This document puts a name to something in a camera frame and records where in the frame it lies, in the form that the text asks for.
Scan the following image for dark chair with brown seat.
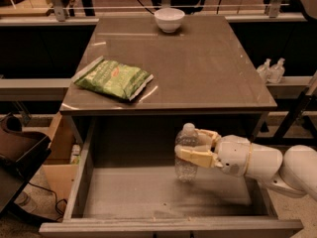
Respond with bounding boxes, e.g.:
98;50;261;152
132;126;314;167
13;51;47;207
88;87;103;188
0;113;51;224

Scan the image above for grey cabinet with top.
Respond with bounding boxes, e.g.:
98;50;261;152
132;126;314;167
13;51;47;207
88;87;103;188
60;15;276;142

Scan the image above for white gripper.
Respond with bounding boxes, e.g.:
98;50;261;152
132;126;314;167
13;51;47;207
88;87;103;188
174;129;251;177

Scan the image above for clear pump bottle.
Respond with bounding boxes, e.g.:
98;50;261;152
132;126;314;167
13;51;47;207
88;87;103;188
257;59;270;83
268;58;285;83

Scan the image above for green chip bag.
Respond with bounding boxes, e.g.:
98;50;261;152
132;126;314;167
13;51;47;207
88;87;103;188
71;57;154;101

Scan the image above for white ceramic bowl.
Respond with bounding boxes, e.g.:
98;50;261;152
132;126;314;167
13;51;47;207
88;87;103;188
155;8;185;33

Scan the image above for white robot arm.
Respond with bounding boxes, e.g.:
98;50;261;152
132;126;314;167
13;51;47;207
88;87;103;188
174;124;317;199

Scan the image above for clear plastic water bottle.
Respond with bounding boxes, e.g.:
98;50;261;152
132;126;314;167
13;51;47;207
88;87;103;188
175;123;198;182

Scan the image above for clear pump bottle left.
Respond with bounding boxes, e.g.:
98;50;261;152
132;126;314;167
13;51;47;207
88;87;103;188
257;59;270;83

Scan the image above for grey metal railing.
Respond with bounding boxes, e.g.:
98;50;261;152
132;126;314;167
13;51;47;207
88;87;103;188
0;0;304;24

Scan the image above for cardboard box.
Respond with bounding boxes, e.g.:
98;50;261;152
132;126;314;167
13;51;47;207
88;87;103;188
43;112;77;199

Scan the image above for open grey top drawer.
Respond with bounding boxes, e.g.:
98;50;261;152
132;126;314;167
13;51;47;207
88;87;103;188
40;117;303;238

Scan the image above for black cable on floor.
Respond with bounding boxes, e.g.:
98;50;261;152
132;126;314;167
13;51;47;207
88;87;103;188
28;181;69;222

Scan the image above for clear pump bottle right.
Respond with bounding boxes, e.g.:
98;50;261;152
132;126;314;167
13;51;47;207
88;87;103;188
268;58;285;83

